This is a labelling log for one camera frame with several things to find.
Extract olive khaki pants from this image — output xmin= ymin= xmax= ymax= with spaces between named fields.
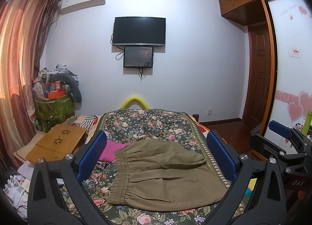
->
xmin=107 ymin=140 xmax=227 ymax=212

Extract magenta folded garment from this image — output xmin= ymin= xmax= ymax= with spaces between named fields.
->
xmin=98 ymin=140 xmax=130 ymax=163

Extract green bottle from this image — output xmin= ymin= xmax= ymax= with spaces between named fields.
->
xmin=301 ymin=110 xmax=312 ymax=136

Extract floral green bedspread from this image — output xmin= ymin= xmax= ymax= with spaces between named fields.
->
xmin=82 ymin=109 xmax=232 ymax=224

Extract colourful fleece blanket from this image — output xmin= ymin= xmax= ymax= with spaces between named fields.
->
xmin=191 ymin=114 xmax=210 ymax=138

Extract bamboo lap desk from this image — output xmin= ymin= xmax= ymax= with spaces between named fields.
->
xmin=26 ymin=124 xmax=87 ymax=164

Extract brown wooden door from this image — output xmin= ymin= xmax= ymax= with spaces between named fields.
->
xmin=243 ymin=23 xmax=271 ymax=129

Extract grey plush pillow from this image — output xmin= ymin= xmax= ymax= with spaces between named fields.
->
xmin=49 ymin=73 xmax=82 ymax=103

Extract green fabric storage box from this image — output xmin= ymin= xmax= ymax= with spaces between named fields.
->
xmin=34 ymin=95 xmax=75 ymax=133

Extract orange box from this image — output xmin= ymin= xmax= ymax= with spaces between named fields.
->
xmin=48 ymin=90 xmax=66 ymax=100

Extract white papers pile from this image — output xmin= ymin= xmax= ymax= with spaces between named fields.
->
xmin=1 ymin=161 xmax=34 ymax=221

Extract white wardrobe sliding door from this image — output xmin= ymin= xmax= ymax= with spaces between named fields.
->
xmin=264 ymin=0 xmax=312 ymax=140

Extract pink curtain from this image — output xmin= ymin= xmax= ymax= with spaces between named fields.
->
xmin=1 ymin=0 xmax=59 ymax=168

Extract yellow foam bed rail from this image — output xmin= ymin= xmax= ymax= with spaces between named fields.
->
xmin=120 ymin=96 xmax=150 ymax=109

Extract small black wall monitor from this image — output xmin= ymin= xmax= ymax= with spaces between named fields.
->
xmin=123 ymin=46 xmax=154 ymax=68

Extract black wall television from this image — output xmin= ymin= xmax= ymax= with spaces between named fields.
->
xmin=112 ymin=17 xmax=166 ymax=46

